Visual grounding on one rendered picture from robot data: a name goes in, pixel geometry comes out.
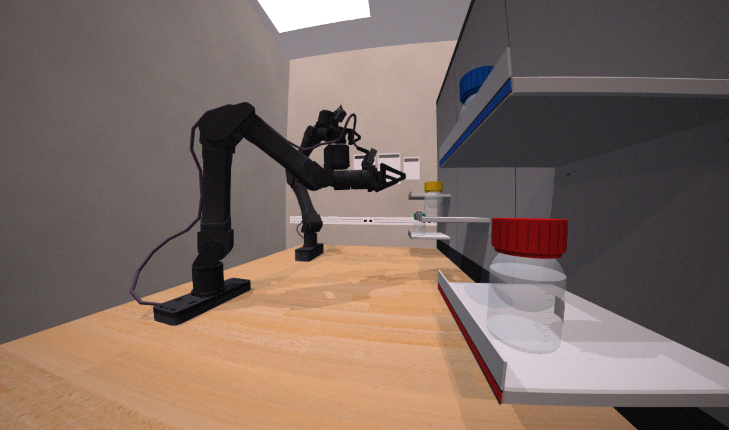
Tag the clear bottle with blue cap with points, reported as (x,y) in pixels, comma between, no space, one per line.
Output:
(470,83)

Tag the white bottle with green cap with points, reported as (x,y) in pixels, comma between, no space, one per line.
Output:
(419,227)

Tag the white bottle with yellow cap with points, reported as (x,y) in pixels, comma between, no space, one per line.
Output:
(433,200)

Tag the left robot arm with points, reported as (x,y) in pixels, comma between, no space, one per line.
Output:
(311,220)

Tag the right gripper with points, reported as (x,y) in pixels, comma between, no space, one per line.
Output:
(369,178)

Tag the clear glass bottle with red cap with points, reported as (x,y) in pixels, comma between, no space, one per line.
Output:
(527,285)

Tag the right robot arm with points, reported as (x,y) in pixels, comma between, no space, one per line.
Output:
(219,134)

